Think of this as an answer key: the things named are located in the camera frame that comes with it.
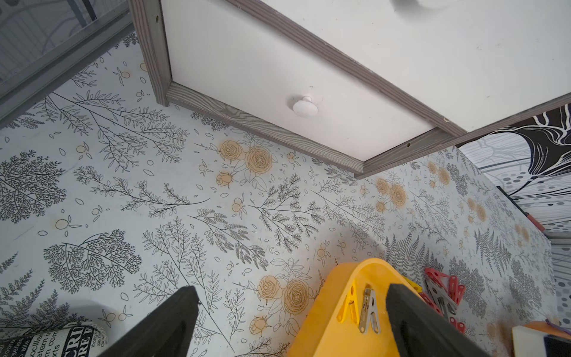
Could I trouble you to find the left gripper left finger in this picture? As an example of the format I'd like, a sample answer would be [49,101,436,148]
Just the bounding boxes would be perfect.
[101,286,199,357]

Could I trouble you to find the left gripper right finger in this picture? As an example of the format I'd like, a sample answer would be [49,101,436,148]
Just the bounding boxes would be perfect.
[385,284,488,357]

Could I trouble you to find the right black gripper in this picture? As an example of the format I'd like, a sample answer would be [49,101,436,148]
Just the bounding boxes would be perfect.
[512,324,571,357]

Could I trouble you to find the grey clothespin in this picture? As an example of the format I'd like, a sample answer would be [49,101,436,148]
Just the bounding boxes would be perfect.
[358,286,381,335]

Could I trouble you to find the yellow plastic storage tray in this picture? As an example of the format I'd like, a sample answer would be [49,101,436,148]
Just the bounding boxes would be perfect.
[288,258,423,356]

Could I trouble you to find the yellow clothespin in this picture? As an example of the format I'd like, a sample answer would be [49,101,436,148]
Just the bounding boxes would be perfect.
[336,281,360,324]

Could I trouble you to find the red clothespin far pair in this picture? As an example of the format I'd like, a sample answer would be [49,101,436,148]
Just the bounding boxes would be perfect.
[419,268,466,334]

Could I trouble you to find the newspaper print pouch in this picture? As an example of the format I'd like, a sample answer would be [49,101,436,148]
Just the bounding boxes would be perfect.
[1,322,109,357]

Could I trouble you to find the black red marker pen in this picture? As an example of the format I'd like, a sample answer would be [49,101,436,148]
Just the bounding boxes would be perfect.
[497,186,546,232]

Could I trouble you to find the white lower drawer knob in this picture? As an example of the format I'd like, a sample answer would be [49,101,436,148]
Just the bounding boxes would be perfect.
[292,96,319,118]

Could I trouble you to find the white drawer knob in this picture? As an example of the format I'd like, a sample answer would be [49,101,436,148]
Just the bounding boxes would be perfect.
[292,96,319,118]
[416,0,458,10]

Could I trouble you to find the grey wooden drawer cabinet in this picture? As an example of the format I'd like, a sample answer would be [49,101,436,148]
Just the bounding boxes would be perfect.
[128,1,570,179]

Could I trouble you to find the white upper drawer knob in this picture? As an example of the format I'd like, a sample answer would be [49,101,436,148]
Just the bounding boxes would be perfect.
[416,0,458,10]

